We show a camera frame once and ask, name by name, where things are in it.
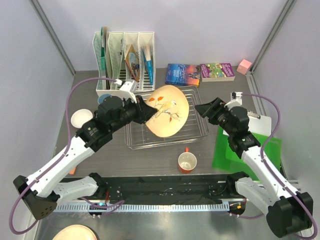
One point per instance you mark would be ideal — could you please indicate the pink cube block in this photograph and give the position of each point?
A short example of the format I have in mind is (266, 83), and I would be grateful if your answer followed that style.
(244, 66)

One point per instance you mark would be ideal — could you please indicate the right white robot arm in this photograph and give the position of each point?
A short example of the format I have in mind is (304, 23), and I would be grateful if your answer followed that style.
(287, 211)

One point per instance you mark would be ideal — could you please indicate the perforated cable duct rail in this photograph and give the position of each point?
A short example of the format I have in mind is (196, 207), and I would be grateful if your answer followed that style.
(130, 208)

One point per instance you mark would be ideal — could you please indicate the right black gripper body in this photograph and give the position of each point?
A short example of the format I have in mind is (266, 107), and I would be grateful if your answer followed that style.
(222, 119)

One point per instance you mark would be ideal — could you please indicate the orange ceramic mug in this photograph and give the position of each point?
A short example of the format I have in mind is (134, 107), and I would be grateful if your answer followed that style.
(186, 161)

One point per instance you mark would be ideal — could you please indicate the dark blue paperback book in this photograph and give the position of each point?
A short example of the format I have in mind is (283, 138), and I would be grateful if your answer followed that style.
(183, 75)

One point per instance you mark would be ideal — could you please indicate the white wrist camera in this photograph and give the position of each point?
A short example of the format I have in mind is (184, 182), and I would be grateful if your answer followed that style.
(125, 90)
(236, 98)

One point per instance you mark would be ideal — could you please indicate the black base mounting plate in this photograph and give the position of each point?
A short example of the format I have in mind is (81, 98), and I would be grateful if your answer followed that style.
(173, 189)

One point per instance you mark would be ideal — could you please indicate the white clipboard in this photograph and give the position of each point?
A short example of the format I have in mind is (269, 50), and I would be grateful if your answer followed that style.
(259, 124)

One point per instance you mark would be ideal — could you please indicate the white mesh file organizer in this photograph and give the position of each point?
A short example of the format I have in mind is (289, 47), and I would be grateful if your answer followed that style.
(115, 50)

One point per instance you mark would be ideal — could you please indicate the blue white book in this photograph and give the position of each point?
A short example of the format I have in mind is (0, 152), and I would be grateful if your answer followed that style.
(147, 57)

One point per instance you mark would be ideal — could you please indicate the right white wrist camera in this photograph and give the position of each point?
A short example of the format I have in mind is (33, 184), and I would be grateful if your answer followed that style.
(236, 98)

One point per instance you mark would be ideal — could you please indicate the green plastic folder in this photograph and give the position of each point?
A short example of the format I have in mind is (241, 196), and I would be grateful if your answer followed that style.
(226, 160)

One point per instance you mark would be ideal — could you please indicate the purple green paperback book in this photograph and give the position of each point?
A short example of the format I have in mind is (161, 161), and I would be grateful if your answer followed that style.
(217, 72)

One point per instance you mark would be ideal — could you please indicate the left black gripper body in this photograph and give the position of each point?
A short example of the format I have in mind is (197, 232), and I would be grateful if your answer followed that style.
(129, 111)

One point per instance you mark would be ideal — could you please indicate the pink round object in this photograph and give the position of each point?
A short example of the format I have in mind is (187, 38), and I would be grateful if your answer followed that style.
(76, 232)

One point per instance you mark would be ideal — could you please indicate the orange illustrated book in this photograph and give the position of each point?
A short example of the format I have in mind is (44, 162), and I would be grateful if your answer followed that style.
(132, 61)

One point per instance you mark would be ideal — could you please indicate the blue plastic cup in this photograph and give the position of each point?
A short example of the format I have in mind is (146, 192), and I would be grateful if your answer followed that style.
(101, 98)

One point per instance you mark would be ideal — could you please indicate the metal wire dish rack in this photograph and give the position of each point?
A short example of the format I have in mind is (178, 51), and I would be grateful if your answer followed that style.
(195, 129)

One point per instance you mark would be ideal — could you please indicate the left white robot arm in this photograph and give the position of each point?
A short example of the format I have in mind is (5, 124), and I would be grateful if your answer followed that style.
(44, 190)

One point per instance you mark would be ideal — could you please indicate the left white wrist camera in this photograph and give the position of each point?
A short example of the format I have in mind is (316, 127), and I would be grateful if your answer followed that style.
(125, 90)

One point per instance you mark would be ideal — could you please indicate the orange white bowl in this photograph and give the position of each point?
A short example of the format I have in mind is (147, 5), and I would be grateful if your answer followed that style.
(80, 117)

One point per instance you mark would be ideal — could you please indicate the beige bird pattern plate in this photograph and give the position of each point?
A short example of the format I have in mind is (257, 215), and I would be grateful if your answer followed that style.
(172, 111)

